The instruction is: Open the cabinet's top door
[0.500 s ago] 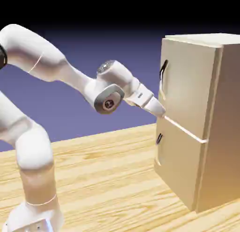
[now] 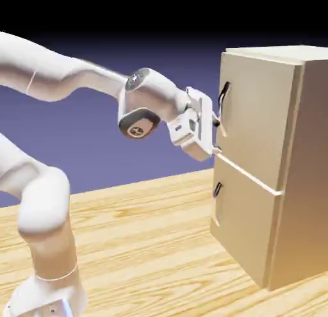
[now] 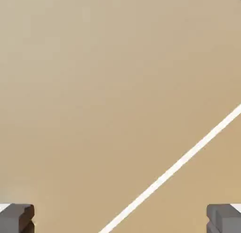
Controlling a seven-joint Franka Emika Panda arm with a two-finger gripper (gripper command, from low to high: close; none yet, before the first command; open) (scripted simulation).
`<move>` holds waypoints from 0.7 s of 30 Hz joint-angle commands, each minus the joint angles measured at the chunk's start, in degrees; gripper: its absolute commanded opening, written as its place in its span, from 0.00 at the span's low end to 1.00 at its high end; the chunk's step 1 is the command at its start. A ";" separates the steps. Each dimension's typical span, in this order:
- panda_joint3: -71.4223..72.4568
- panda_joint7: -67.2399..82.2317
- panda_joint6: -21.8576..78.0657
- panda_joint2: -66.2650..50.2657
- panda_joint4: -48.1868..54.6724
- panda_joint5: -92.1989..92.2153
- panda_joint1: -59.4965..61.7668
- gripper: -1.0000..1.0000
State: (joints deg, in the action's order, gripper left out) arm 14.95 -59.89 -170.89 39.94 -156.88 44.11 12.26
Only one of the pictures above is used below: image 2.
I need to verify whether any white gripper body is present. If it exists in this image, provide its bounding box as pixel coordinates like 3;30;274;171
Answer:
181;86;215;162

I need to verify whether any long curved metal door handle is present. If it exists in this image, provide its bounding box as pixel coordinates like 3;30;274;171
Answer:
217;80;232;138

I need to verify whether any large light wood cabinet door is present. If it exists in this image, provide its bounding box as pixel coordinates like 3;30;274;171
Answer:
214;51;306;194

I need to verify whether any small light wood cabinet door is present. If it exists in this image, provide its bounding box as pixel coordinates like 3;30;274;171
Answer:
209;154;284;290

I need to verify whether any light wood cabinet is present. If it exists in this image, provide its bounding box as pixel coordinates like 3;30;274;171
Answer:
209;44;328;293

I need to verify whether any short curved metal door handle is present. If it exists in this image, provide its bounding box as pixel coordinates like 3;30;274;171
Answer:
212;182;224;227

